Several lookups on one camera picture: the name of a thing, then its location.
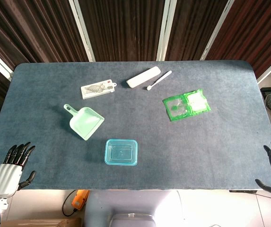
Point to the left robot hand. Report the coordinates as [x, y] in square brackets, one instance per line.
[5, 179]

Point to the black table control strip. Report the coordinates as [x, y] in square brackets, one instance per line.
[241, 190]

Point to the orange handheld controller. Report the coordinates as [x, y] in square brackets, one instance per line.
[79, 198]

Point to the mint green dustpan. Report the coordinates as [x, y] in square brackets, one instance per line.
[85, 123]

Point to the green plastic pouch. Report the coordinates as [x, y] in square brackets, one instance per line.
[185, 105]

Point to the white card pack with drawing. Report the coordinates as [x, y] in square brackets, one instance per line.
[96, 89]

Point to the grey robot torso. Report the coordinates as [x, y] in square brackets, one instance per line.
[133, 205]

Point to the blue grey table cover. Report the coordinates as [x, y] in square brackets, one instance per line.
[135, 123]

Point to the white toothbrush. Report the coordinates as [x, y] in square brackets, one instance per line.
[160, 79]

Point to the white oblong case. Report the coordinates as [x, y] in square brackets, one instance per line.
[143, 77]

